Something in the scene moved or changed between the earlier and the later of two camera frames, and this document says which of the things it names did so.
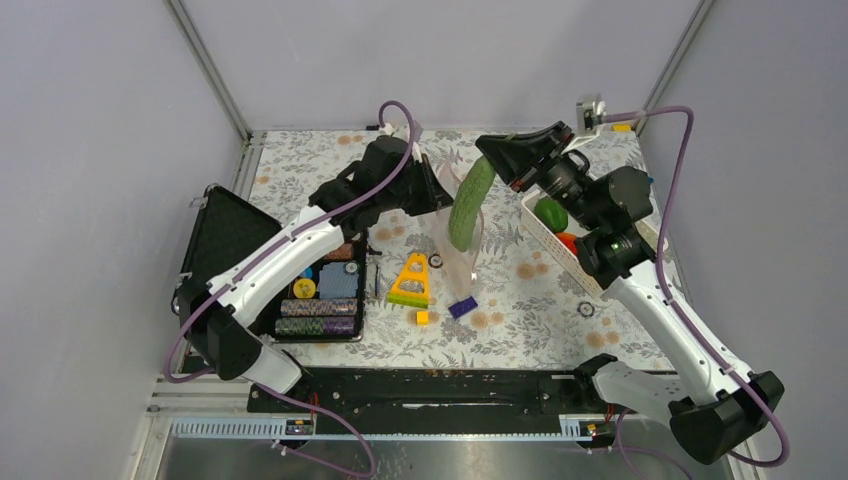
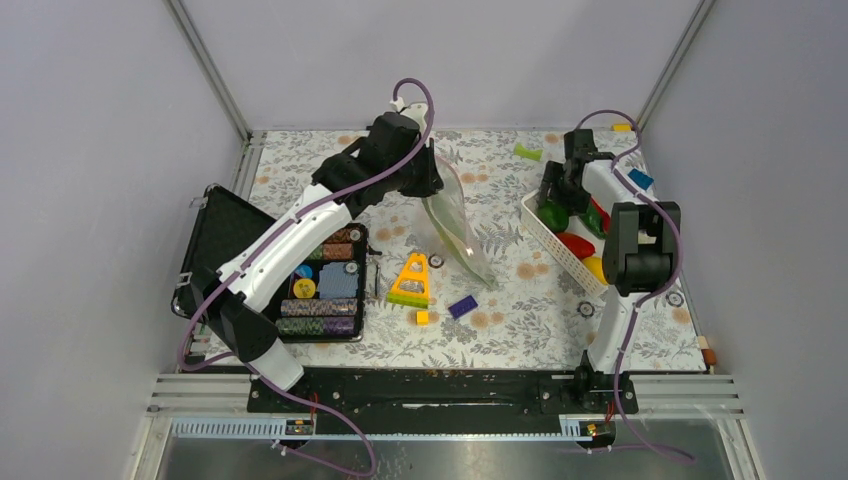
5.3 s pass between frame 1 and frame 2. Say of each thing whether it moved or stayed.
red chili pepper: stayed
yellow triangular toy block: stayed
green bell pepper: stayed
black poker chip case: stayed
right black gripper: moved
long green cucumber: moved
